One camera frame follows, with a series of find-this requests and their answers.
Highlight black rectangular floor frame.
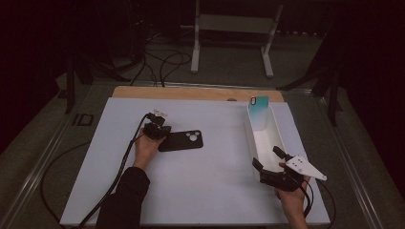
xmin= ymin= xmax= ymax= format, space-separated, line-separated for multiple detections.
xmin=72 ymin=113 xmax=96 ymax=127

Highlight iridescent phone case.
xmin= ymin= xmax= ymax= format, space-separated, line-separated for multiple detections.
xmin=248 ymin=95 xmax=271 ymax=132

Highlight left hand-held gripper cable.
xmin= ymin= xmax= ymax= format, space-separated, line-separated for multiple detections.
xmin=39 ymin=113 xmax=152 ymax=229

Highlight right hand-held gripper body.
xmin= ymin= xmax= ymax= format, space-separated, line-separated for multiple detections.
xmin=258 ymin=154 xmax=329 ymax=193

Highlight black floor cable bundle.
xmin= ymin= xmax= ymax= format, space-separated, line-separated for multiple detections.
xmin=128 ymin=31 xmax=160 ymax=88

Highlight wooden board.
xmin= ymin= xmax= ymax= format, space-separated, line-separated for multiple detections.
xmin=112 ymin=85 xmax=285 ymax=103

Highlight white metal stand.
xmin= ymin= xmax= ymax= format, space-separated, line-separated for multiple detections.
xmin=181 ymin=0 xmax=285 ymax=79

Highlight black phone case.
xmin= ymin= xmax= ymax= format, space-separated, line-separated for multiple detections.
xmin=158 ymin=129 xmax=204 ymax=153

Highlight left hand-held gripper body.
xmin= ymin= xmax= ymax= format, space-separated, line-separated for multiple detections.
xmin=141 ymin=109 xmax=173 ymax=141

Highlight person's right hand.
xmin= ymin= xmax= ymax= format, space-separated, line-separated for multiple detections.
xmin=274 ymin=162 xmax=310 ymax=221

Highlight black looped floor cable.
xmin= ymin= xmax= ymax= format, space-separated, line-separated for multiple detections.
xmin=158 ymin=51 xmax=193 ymax=89

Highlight black stand legs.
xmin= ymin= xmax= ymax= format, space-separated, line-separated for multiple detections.
xmin=276 ymin=65 xmax=344 ymax=128
xmin=64 ymin=56 xmax=132 ymax=115

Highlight hand-held gripper cable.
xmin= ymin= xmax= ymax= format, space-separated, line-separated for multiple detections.
xmin=39 ymin=113 xmax=152 ymax=229
xmin=299 ymin=177 xmax=337 ymax=229

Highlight right hand-held gripper cable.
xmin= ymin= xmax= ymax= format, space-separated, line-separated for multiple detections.
xmin=299 ymin=177 xmax=337 ymax=229

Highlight person's left hand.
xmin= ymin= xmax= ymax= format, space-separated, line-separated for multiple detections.
xmin=131 ymin=131 xmax=167 ymax=172

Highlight long white plastic tray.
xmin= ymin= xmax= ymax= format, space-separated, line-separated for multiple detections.
xmin=244 ymin=103 xmax=289 ymax=183

